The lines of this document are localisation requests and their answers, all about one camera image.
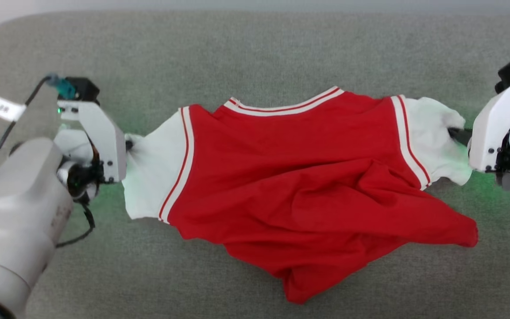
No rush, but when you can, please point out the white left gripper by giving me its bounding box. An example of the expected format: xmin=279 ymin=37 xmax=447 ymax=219
xmin=54 ymin=100 xmax=134 ymax=201

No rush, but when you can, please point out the teal left cable connector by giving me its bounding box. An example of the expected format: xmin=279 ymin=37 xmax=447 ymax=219
xmin=46 ymin=74 xmax=77 ymax=101

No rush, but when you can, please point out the red and white basketball jersey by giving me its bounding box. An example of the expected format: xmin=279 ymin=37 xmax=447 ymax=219
xmin=122 ymin=86 xmax=479 ymax=305

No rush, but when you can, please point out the white cable label tag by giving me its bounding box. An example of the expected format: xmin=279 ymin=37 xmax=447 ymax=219
xmin=0 ymin=96 xmax=27 ymax=122

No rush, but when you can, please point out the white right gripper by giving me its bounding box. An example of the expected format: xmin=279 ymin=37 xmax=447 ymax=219
xmin=447 ymin=84 xmax=510 ymax=172

